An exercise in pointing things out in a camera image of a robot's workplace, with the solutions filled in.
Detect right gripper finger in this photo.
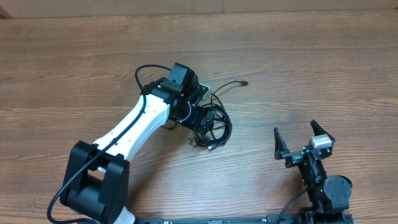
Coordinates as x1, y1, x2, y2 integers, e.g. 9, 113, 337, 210
310, 119, 335, 142
274, 127, 289, 159

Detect black usb cables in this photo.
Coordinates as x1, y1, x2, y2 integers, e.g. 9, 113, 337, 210
161, 80, 249, 150

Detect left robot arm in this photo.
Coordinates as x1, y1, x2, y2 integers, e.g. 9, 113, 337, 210
47, 63, 211, 223

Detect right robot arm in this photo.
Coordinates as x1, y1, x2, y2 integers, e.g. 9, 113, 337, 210
274, 119, 354, 224

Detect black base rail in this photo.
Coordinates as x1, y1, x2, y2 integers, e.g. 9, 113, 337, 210
134, 214, 315, 224

